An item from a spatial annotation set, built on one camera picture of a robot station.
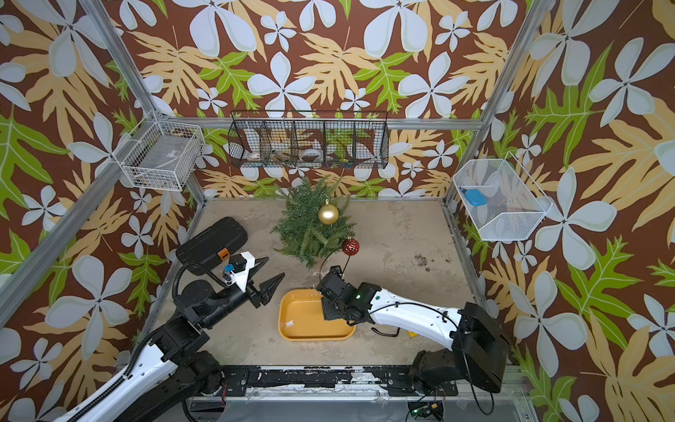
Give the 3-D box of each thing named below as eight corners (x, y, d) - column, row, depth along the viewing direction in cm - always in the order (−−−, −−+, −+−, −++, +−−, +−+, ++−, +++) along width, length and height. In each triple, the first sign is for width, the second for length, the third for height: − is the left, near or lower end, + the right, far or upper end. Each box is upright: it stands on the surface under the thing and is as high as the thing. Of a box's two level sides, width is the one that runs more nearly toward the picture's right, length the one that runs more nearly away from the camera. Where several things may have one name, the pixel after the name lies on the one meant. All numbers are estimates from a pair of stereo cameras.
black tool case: (180, 259, 102) (172, 250, 97) (234, 225, 114) (230, 215, 109) (197, 281, 96) (189, 273, 91) (253, 243, 107) (248, 233, 102)
